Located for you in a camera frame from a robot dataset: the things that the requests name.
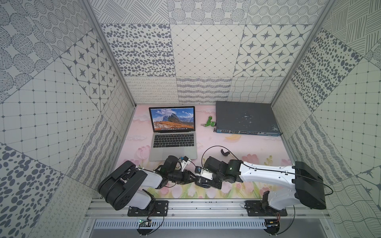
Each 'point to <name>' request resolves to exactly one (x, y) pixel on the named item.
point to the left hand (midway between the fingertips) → (196, 176)
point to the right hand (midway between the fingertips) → (211, 178)
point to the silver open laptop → (174, 133)
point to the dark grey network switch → (252, 118)
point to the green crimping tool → (209, 123)
